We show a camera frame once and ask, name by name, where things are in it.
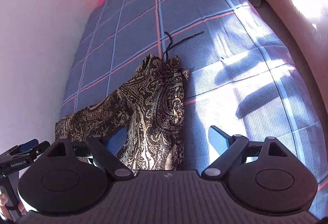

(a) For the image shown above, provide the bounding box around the brown paisley blouse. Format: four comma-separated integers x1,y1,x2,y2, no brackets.
55,43,189,173

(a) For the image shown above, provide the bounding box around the person left hand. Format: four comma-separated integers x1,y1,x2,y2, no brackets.
0,192,28,217

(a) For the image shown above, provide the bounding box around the blue plaid bed sheet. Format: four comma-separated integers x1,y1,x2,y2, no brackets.
60,0,327,218

